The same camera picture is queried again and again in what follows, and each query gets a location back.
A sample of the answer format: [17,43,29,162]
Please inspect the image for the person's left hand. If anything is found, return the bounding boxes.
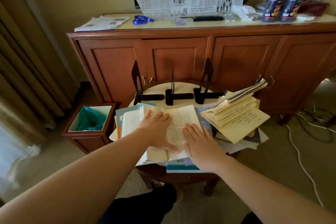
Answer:
[136,110,180,153]

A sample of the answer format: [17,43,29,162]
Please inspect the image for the person's right hand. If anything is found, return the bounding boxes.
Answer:
[182,122,229,174]

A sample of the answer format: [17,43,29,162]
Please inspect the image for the grey cover book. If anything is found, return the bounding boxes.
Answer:
[120,104,204,167]

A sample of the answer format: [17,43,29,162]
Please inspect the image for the large white teal textbook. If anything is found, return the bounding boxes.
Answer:
[166,157,208,174]

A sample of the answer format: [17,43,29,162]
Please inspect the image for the teal orange cover book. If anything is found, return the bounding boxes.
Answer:
[115,103,144,140]

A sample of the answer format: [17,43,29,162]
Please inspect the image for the black metal bookend rack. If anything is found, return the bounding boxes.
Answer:
[131,57,225,106]

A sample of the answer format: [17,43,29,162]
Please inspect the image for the yellowed blue cover book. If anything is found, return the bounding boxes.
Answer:
[201,78,271,145]

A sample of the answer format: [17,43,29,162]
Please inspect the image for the person's left forearm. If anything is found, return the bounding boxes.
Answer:
[0,128,155,224]

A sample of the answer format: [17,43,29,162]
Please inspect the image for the person's right forearm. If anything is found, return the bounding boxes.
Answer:
[214,153,336,224]

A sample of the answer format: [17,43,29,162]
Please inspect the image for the person's right leg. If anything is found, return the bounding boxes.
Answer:
[241,212,263,224]

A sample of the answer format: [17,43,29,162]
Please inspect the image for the white paper sheets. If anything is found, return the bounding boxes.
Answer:
[218,126,270,155]

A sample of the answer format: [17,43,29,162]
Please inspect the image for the round wooden table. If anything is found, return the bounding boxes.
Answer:
[128,82,239,197]

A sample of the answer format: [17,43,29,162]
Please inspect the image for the green bin liner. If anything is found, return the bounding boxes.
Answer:
[69,105,112,132]

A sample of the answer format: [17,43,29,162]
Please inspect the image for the wooden trash bin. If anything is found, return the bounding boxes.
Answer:
[62,103,117,155]

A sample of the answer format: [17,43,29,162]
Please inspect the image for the wooden sideboard cabinet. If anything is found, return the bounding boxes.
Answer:
[67,14,336,116]

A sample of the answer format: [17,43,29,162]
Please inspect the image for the folded newspaper pile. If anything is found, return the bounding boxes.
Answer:
[74,15,131,32]

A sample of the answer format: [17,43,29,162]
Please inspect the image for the black remote control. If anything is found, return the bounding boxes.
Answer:
[193,15,224,22]

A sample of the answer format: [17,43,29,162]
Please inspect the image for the small clear packet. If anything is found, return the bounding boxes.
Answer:
[245,12,262,21]

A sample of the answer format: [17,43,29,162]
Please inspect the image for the white plastic bag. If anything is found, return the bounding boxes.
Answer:
[232,5,259,21]

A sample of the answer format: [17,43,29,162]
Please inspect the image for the white sheer curtain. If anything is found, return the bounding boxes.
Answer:
[0,124,41,195]

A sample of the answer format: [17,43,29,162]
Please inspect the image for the beige curtain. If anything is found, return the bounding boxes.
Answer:
[0,0,79,148]

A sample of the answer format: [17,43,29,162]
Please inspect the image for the small white box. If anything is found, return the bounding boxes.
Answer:
[295,13,315,22]

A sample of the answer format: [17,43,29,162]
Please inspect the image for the dark red bag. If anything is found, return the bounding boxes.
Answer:
[298,0,331,17]

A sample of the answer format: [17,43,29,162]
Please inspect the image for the white cable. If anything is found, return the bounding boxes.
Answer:
[285,100,336,208]

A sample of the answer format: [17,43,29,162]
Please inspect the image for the blue lanyard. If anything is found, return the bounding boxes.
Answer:
[132,15,155,25]

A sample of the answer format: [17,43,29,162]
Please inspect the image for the black cable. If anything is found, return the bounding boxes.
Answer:
[295,105,336,144]

